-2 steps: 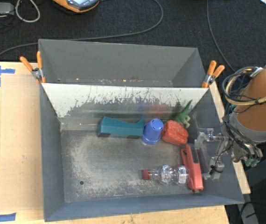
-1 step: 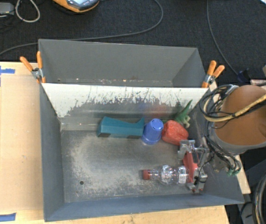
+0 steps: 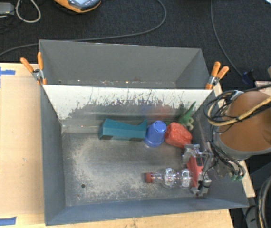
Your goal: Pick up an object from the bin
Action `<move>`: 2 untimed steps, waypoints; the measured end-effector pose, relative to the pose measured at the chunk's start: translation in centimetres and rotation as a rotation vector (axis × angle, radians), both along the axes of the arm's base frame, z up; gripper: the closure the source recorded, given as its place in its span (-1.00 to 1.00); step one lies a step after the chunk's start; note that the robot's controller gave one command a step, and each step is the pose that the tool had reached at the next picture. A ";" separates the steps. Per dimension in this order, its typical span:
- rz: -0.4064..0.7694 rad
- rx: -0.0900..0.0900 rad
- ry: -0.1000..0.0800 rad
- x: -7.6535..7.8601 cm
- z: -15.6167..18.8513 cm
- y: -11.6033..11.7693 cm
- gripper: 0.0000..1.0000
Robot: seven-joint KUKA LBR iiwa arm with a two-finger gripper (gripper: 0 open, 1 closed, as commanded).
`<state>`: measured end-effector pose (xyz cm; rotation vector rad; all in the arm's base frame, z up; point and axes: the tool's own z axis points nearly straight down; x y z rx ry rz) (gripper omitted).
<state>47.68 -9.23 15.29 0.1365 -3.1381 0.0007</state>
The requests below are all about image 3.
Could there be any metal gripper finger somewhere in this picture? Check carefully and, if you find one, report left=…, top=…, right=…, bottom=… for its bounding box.
left=182, top=144, right=214, bottom=164
left=189, top=179, right=213, bottom=197

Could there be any red flat plastic thing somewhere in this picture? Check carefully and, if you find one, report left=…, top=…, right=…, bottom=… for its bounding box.
left=186, top=155, right=204, bottom=189

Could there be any red toy pepper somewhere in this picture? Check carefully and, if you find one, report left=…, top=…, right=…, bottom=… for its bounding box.
left=164, top=122, right=194, bottom=149

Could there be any green toy dinosaur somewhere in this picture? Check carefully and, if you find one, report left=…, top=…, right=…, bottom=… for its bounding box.
left=177, top=101, right=197, bottom=131

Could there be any clear plastic bottle red cap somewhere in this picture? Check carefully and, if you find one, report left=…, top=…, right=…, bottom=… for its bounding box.
left=145, top=167, right=194, bottom=190

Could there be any blue plastic cup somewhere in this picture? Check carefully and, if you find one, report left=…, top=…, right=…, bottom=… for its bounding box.
left=143, top=120, right=167, bottom=148

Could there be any teal plastic wedge block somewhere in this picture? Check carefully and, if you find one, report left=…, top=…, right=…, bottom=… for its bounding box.
left=98, top=118, right=149, bottom=142

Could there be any grey metal bin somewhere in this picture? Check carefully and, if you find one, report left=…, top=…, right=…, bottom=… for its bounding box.
left=39, top=39, right=250, bottom=226

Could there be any brown cardboard board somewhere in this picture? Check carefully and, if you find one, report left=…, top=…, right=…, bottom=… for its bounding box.
left=0, top=76, right=45, bottom=220

